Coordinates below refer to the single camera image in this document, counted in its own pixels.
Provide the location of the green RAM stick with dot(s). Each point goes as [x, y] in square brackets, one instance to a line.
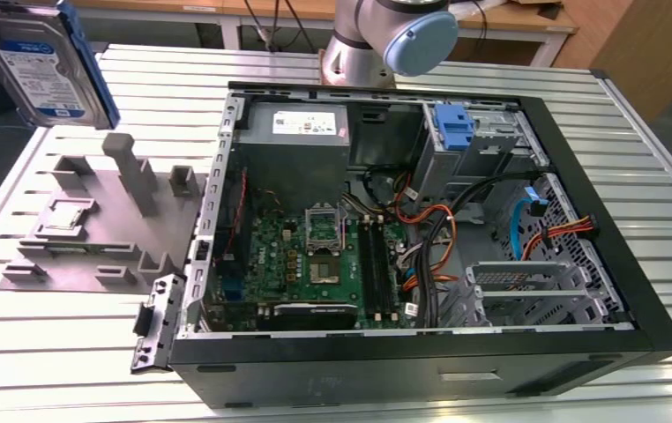
[73, 250]

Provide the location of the locking lever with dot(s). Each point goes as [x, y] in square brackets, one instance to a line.
[345, 238]

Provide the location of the silver CPU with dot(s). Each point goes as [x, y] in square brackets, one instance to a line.
[64, 217]

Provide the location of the wooden cabinet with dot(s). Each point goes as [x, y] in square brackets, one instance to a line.
[653, 44]

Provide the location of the metal drive cage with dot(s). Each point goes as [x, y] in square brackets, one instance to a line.
[441, 176]

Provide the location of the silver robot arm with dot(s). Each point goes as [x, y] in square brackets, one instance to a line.
[358, 61]

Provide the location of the black graphics card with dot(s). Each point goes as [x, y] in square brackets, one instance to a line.
[311, 313]

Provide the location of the green motherboard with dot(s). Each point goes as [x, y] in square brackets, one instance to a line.
[277, 247]

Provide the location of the white frame wooden desk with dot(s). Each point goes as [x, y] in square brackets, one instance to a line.
[524, 22]
[164, 15]

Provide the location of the white barcode tag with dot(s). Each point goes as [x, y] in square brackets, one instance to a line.
[411, 192]
[410, 308]

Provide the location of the blue plastic drive latch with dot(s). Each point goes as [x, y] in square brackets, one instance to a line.
[453, 128]

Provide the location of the black PC case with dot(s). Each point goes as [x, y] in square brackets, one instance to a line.
[370, 374]

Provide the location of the grey power supply unit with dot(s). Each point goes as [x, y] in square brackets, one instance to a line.
[294, 172]

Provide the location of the blue expansion slot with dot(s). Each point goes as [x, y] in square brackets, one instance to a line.
[234, 288]

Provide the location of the hard disk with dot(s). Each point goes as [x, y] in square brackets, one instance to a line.
[35, 70]

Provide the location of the grey parts rack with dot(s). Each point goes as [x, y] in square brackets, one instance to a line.
[111, 238]

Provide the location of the metal disk bay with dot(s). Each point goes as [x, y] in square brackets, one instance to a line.
[524, 266]

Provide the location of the CPU socket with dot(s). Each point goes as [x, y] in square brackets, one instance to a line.
[325, 272]

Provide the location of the RAM slot white clips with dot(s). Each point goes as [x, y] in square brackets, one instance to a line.
[374, 268]
[390, 268]

